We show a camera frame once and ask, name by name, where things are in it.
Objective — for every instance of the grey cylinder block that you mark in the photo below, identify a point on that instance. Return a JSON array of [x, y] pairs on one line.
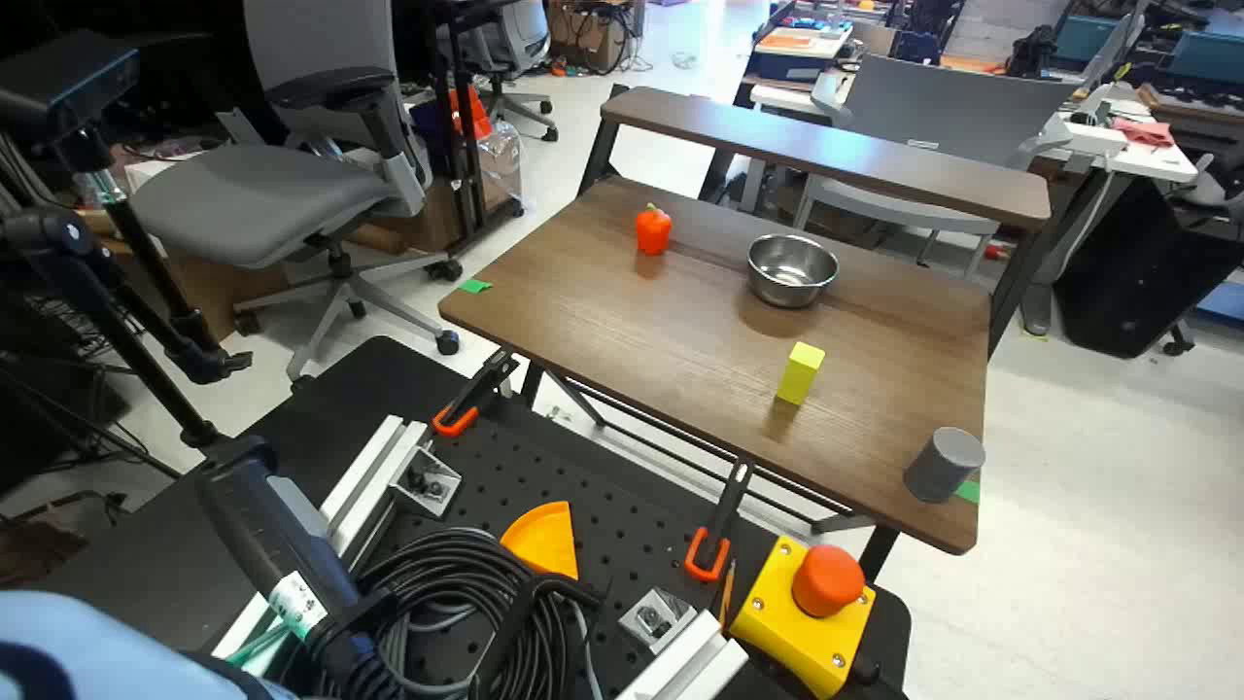
[[943, 466]]

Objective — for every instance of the yellow block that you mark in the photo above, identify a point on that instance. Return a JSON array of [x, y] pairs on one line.
[[798, 376]]

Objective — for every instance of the orange toy pepper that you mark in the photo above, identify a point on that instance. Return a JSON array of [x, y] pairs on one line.
[[653, 236]]

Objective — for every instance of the black perforated base board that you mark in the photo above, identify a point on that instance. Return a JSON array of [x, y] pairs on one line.
[[622, 507]]

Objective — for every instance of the green tape mark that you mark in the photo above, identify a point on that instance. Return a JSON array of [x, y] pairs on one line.
[[968, 493], [475, 284]]

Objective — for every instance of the black clamp orange grip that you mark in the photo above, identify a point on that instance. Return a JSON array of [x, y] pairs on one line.
[[705, 554], [456, 417]]

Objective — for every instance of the steel bowl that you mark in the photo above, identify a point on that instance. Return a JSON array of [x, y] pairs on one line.
[[790, 269]]

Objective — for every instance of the orange wedge piece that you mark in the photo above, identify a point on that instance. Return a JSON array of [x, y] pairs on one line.
[[544, 544]]

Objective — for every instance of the small metal mounting plate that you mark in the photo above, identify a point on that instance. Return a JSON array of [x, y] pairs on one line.
[[659, 619], [426, 481]]

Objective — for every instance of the raised wooden shelf board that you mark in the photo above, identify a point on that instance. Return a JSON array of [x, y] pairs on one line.
[[828, 150]]

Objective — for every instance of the dark swivel office chair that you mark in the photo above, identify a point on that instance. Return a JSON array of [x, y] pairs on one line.
[[518, 51]]

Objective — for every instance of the yellow emergency stop box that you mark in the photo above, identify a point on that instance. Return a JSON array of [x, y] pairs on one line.
[[790, 625]]

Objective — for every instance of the brown wooden table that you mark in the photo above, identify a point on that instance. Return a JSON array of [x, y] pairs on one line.
[[880, 546]]

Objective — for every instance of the black cylinder white label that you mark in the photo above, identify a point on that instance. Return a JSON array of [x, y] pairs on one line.
[[256, 529]]

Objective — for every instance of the grey mesh office chair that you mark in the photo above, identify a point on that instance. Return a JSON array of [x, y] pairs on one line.
[[246, 198]]

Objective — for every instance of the black tripod stand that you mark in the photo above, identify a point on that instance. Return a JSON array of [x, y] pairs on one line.
[[128, 258]]

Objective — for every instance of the black bag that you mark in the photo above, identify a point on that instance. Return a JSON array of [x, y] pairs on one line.
[[1127, 278]]

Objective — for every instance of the white cluttered desk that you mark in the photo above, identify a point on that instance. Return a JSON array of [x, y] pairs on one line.
[[1139, 150]]

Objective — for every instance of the blue blurred object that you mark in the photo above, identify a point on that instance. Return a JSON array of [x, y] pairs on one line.
[[79, 647]]

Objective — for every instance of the aluminium extrusion rail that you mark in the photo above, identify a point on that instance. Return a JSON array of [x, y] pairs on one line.
[[376, 459], [687, 662]]

